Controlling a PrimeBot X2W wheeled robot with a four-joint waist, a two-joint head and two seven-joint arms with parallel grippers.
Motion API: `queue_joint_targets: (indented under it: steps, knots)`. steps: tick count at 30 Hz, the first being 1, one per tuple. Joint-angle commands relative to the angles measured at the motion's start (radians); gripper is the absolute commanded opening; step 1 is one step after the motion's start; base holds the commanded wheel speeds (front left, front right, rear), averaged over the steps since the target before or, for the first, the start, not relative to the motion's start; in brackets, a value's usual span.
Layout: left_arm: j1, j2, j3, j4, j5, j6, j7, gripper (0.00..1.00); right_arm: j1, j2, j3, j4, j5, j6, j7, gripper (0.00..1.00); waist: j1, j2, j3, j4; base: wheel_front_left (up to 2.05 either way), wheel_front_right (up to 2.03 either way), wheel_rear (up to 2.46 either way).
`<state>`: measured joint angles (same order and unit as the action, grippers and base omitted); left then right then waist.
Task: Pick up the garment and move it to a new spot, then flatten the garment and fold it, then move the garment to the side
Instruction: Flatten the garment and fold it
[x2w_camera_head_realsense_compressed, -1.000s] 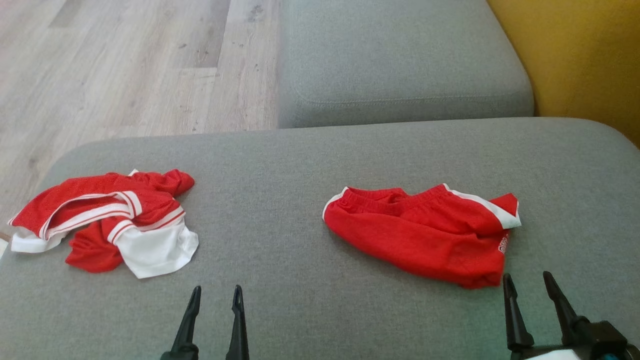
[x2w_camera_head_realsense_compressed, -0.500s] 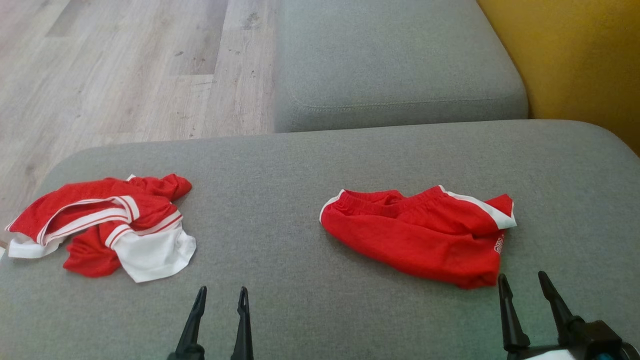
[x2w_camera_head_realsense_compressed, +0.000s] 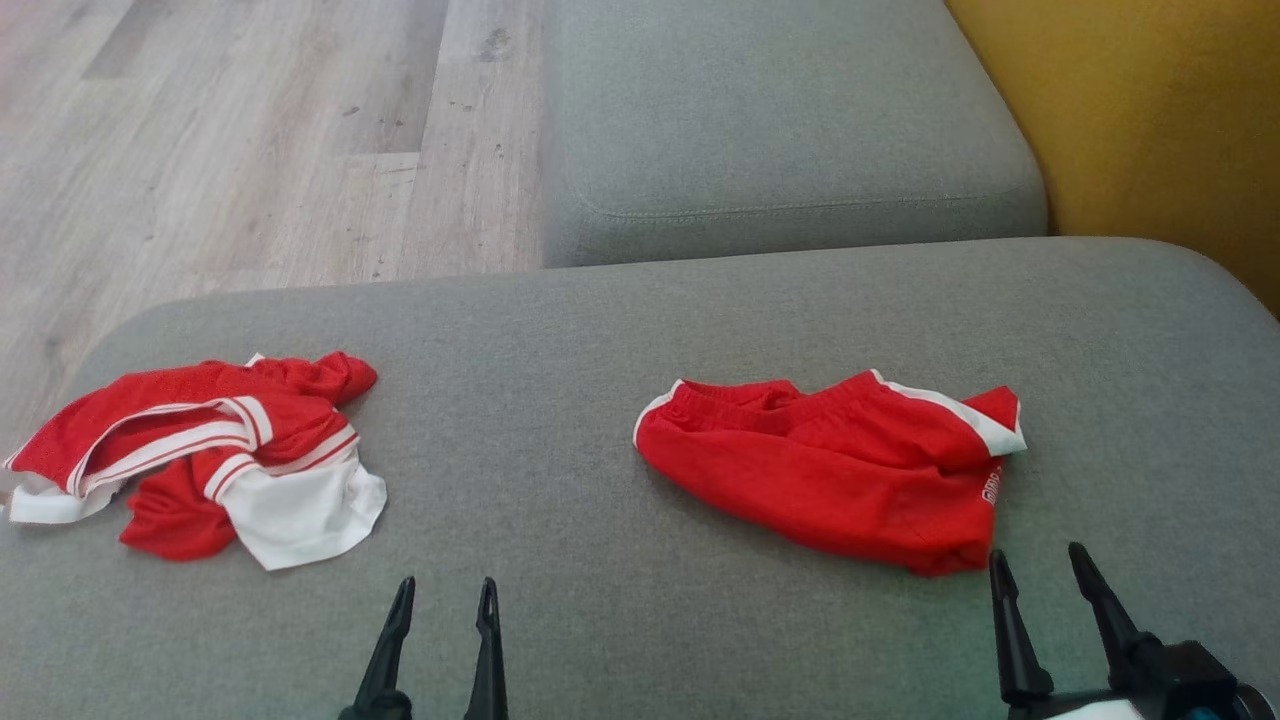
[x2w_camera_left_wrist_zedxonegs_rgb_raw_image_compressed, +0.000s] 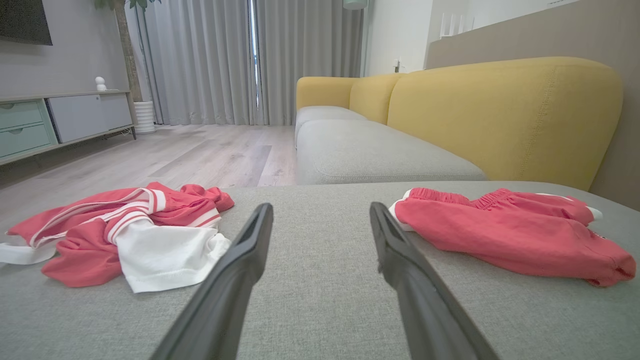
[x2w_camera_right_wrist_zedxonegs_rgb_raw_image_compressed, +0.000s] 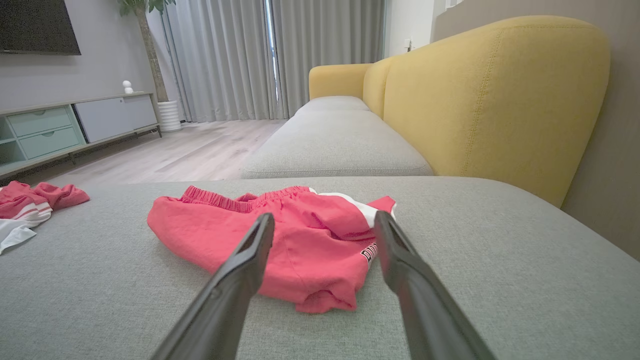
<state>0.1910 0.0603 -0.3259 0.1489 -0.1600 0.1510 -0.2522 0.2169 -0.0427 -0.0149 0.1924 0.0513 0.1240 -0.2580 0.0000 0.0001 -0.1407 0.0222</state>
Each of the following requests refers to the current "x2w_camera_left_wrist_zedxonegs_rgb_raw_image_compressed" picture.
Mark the white router with antennas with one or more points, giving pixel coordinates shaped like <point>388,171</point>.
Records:
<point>452,31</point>

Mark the grey pleated curtain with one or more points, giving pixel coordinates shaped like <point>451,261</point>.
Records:
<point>200,60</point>
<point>310,45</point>

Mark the small white round figurine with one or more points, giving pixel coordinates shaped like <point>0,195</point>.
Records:
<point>100,84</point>

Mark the large grey sofa ottoman cushion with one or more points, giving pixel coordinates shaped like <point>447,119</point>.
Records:
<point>320,305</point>

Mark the narrow yellow sofa backrest cushion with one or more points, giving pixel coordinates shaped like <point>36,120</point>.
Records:
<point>372,97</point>

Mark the red and white basketball jersey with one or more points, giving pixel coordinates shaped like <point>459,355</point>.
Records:
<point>90,250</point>

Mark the white ribbed plant pot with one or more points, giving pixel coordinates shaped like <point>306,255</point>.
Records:
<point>144,117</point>

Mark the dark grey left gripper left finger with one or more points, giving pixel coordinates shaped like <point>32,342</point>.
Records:
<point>225,300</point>

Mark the grey and green TV cabinet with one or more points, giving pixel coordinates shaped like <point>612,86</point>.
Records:
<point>75,117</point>

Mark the black wall television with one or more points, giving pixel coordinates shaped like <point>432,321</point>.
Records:
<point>22,20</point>

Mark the tall indoor plant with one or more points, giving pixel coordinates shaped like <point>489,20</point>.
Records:
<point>127,50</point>

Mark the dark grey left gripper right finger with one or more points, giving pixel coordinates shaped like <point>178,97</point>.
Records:
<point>425,310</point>

